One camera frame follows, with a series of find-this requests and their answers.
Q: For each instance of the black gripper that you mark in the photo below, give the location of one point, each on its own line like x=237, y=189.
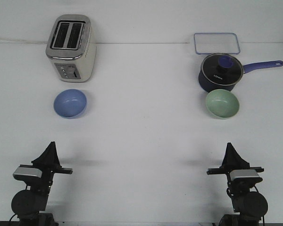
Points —
x=240, y=179
x=47, y=159

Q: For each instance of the green bowl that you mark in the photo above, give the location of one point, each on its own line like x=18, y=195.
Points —
x=222, y=104

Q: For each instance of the blue bowl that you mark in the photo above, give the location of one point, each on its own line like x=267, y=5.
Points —
x=70, y=103

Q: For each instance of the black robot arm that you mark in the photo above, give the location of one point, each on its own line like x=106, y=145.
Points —
x=29, y=204
x=249, y=205

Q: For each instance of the glass pot lid blue knob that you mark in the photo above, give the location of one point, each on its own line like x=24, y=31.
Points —
x=222, y=69

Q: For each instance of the silver two-slot toaster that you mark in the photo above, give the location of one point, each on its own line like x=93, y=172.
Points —
x=72, y=48

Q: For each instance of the clear blue-rimmed container lid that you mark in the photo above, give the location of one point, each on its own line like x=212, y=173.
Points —
x=216, y=42

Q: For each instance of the blue saucepan with handle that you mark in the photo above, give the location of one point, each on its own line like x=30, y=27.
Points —
x=209, y=86

